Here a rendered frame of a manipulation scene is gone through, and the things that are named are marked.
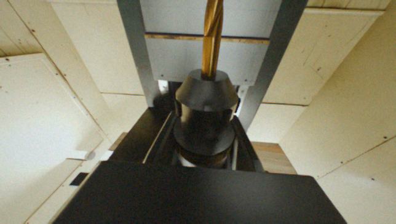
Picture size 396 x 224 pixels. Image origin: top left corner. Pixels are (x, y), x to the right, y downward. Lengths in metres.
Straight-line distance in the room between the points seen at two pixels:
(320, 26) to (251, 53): 0.67
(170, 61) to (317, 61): 1.06
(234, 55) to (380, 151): 0.98
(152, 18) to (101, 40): 0.70
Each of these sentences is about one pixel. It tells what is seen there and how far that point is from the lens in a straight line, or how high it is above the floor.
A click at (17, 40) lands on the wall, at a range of 1.18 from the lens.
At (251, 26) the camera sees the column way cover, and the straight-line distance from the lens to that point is 0.52.
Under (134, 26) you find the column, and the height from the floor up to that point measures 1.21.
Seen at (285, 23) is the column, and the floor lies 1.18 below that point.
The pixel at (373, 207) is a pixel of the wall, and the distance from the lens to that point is 1.27.
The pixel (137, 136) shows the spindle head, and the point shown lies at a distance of 0.53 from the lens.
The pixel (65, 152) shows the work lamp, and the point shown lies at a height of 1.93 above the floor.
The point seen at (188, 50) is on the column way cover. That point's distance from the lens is 0.49.
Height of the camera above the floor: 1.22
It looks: 37 degrees up
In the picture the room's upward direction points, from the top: 177 degrees counter-clockwise
